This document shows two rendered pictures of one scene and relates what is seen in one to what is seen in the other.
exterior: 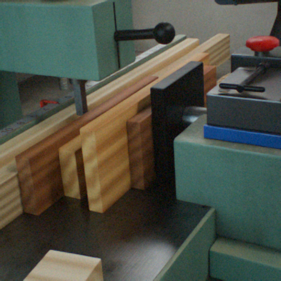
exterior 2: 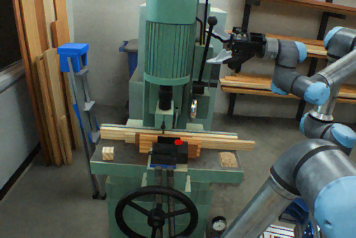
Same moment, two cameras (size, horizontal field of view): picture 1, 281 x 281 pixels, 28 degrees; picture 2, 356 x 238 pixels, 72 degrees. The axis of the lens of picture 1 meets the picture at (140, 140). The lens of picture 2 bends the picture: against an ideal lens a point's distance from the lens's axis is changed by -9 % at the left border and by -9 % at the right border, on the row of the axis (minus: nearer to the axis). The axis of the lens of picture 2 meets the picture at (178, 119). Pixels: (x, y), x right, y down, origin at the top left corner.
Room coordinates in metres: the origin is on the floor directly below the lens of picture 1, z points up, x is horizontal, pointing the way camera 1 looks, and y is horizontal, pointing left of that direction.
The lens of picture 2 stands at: (0.05, -0.80, 1.52)
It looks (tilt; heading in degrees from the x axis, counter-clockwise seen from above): 27 degrees down; 57
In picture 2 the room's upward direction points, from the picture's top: 5 degrees clockwise
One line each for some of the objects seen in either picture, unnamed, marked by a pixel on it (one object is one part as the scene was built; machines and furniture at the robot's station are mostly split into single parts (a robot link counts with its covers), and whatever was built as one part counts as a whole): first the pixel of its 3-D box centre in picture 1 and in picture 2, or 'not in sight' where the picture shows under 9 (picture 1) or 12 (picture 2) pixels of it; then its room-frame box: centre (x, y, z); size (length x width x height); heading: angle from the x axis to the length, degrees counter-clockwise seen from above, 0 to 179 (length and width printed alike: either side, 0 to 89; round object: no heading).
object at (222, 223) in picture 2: not in sight; (219, 224); (0.65, -0.26, 0.65); 0.06 x 0.04 x 0.08; 149
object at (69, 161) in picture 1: (132, 128); not in sight; (0.55, 0.01, 0.92); 0.23 x 0.02 x 0.05; 149
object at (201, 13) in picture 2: not in sight; (201, 19); (0.82, 0.26, 1.40); 0.10 x 0.06 x 0.16; 59
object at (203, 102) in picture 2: not in sight; (198, 104); (0.77, 0.14, 1.02); 0.09 x 0.07 x 0.12; 149
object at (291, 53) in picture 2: not in sight; (288, 52); (0.86, -0.22, 1.36); 0.11 x 0.08 x 0.09; 149
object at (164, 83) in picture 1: (208, 121); (168, 151); (0.49, -0.07, 0.95); 0.09 x 0.07 x 0.09; 149
